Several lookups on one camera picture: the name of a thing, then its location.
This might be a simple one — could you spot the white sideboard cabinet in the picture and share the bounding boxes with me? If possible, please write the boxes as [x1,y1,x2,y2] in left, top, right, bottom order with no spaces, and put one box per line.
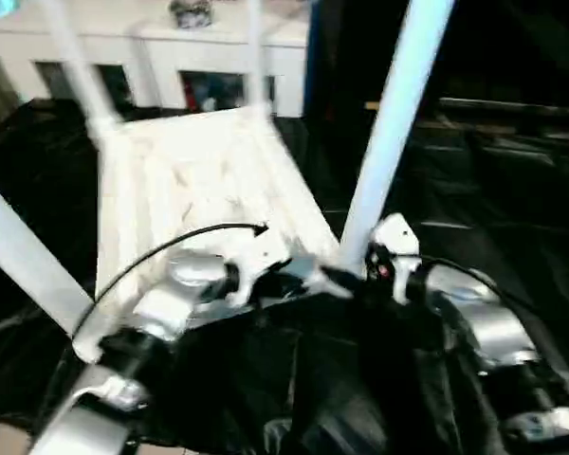
[0,0,312,117]

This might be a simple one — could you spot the black low shelf board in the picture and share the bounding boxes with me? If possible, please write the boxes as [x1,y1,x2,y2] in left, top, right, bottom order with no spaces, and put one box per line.
[436,97,569,118]

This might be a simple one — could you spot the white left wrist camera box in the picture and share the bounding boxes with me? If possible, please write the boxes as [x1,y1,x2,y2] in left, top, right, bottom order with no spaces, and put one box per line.
[229,226,293,306]

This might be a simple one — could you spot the small white jar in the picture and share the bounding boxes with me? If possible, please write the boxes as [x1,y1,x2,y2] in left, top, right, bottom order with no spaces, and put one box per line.
[222,87,244,111]

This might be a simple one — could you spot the grey crumpled object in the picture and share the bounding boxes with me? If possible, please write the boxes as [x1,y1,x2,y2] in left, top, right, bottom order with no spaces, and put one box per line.
[169,0,214,29]

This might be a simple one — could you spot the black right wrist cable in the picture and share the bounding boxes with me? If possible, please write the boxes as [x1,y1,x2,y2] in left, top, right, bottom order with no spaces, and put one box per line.
[413,254,551,323]

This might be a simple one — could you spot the black plastic mat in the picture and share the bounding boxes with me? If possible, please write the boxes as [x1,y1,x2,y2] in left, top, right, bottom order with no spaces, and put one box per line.
[0,95,569,455]

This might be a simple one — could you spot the white plastic table top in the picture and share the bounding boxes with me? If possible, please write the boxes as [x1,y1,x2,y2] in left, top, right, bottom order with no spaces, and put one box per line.
[71,104,357,366]

